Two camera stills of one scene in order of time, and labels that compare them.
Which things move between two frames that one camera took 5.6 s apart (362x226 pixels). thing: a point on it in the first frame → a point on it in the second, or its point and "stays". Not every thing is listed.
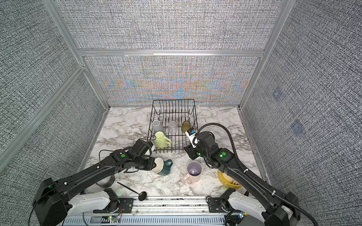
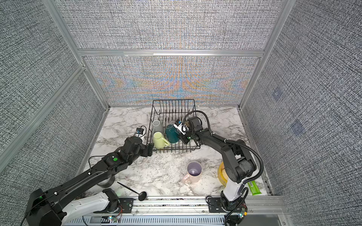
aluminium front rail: x=172 y=205 stays
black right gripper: x=191 y=151 → x=182 y=137
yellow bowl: x=227 y=181 stays
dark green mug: x=167 y=168 → x=172 y=133
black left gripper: x=151 y=166 → x=147 y=152
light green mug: x=161 y=141 stays
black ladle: x=142 y=195 stays
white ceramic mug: x=157 y=126 stays
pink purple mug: x=194 y=170 stays
